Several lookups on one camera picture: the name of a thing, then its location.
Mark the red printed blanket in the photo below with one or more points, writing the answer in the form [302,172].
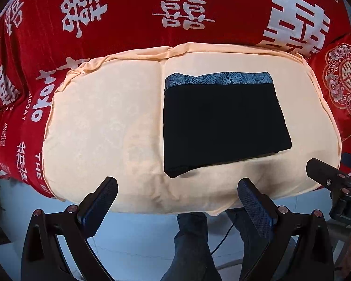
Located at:
[128,5]

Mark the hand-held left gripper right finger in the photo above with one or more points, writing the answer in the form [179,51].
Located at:
[253,202]

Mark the black pants with patterned waistband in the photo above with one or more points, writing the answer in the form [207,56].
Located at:
[222,123]

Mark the peach cushion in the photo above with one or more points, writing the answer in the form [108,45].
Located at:
[105,137]

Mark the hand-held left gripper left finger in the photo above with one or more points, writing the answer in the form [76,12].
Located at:
[103,200]

